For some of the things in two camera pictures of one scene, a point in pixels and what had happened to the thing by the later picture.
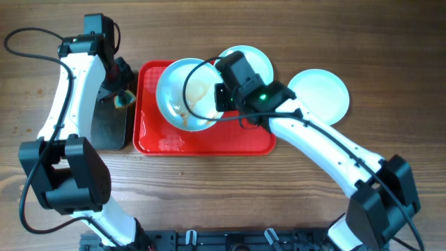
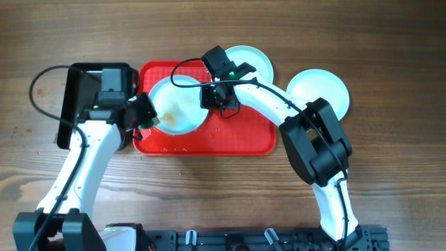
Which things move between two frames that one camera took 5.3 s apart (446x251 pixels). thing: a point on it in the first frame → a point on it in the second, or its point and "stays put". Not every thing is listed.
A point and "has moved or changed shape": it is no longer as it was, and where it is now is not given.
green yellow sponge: (124, 100) has moved or changed shape
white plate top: (260, 62) stays put
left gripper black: (127, 79) → (149, 112)
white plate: (323, 92) stays put
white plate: (185, 95) has moved or changed shape
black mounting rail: (217, 240) stays put
